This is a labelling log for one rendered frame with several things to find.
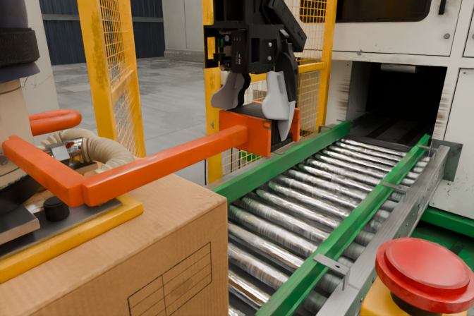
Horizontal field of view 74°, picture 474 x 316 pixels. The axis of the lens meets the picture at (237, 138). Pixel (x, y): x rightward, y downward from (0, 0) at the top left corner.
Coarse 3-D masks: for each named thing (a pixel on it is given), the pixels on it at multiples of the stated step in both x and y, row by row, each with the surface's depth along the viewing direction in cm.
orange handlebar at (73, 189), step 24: (48, 120) 45; (72, 120) 47; (24, 144) 35; (192, 144) 35; (216, 144) 37; (240, 144) 41; (24, 168) 32; (48, 168) 29; (120, 168) 29; (144, 168) 30; (168, 168) 32; (72, 192) 26; (96, 192) 26; (120, 192) 28
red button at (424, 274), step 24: (408, 240) 27; (384, 264) 25; (408, 264) 24; (432, 264) 24; (456, 264) 24; (408, 288) 23; (432, 288) 22; (456, 288) 22; (408, 312) 25; (432, 312) 24; (456, 312) 22
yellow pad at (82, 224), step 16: (48, 208) 40; (64, 208) 41; (80, 208) 44; (96, 208) 44; (112, 208) 44; (128, 208) 45; (48, 224) 40; (64, 224) 40; (80, 224) 41; (96, 224) 41; (112, 224) 43; (16, 240) 37; (32, 240) 37; (48, 240) 38; (64, 240) 38; (80, 240) 40; (0, 256) 35; (16, 256) 36; (32, 256) 36; (48, 256) 37; (0, 272) 34; (16, 272) 35
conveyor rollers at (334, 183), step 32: (320, 160) 172; (352, 160) 170; (384, 160) 168; (256, 192) 136; (288, 192) 135; (320, 192) 135; (352, 192) 135; (256, 224) 114; (288, 224) 115; (320, 224) 117; (288, 256) 97; (352, 256) 101; (256, 288) 84
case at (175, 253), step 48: (48, 192) 53; (144, 192) 53; (192, 192) 53; (96, 240) 41; (144, 240) 41; (192, 240) 47; (0, 288) 33; (48, 288) 33; (96, 288) 36; (144, 288) 42; (192, 288) 50
